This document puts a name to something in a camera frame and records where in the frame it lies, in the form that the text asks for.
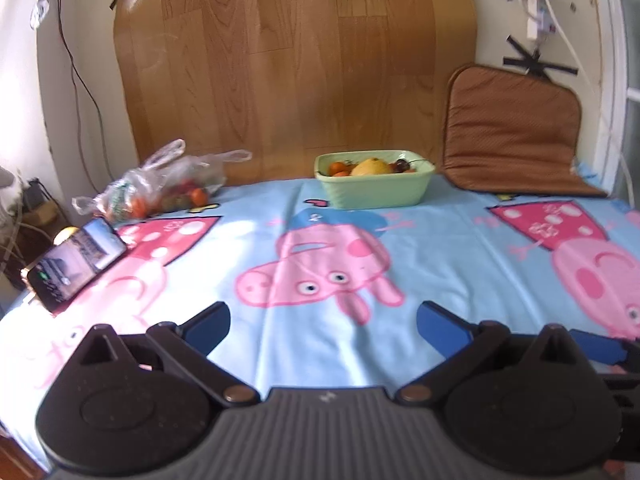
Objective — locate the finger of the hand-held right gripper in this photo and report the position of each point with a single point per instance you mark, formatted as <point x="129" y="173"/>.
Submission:
<point x="597" y="347"/>

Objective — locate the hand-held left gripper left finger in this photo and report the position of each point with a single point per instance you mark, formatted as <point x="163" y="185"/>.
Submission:
<point x="210" y="322"/>

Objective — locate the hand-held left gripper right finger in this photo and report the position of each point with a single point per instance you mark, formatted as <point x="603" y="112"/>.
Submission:
<point x="440" y="325"/>

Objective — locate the green plastic basin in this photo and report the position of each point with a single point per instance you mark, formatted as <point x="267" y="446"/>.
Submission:
<point x="375" y="190"/>

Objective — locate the dark red cherry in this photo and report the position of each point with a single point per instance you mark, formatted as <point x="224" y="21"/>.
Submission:
<point x="400" y="165"/>

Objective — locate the cartoon pig printed blanket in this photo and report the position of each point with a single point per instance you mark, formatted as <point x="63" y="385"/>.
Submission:
<point x="440" y="260"/>

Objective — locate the clear plastic bag of produce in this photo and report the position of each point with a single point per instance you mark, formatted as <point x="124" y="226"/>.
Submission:
<point x="165" y="185"/>

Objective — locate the smartphone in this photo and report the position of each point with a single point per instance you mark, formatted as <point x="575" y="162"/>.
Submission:
<point x="75" y="265"/>

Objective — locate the brown seat cushion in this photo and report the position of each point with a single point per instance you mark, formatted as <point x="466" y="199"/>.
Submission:
<point x="510" y="130"/>

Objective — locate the wood-grain vinyl sheet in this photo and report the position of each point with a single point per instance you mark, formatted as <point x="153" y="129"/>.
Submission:
<point x="300" y="60"/>

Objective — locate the black tape cross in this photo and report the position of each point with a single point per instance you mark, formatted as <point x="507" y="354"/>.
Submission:
<point x="536" y="57"/>

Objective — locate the white framed window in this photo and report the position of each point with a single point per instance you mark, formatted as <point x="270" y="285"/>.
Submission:
<point x="631" y="35"/>

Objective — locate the white power strip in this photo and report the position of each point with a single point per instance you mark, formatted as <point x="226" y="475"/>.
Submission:
<point x="535" y="20"/>

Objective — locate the white wall hook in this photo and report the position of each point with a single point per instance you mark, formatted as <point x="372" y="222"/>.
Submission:
<point x="40" y="14"/>

